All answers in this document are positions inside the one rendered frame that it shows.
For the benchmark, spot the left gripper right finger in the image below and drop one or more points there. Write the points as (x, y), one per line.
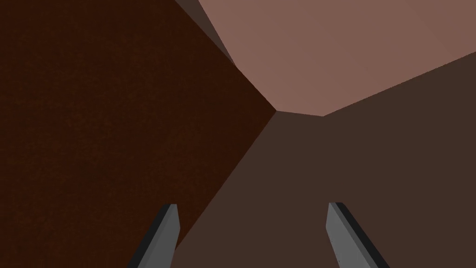
(349, 242)

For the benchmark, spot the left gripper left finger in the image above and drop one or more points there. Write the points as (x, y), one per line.
(160, 242)

